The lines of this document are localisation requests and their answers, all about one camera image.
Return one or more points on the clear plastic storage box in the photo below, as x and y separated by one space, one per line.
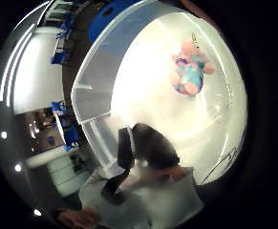
151 95

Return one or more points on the blue chair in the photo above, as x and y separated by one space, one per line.
59 108
70 136
59 58

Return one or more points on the pink and blue plush toy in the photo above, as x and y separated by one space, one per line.
189 68

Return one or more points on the large blue bin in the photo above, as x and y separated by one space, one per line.
108 17

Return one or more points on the long ceiling light strip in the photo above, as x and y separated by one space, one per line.
12 66

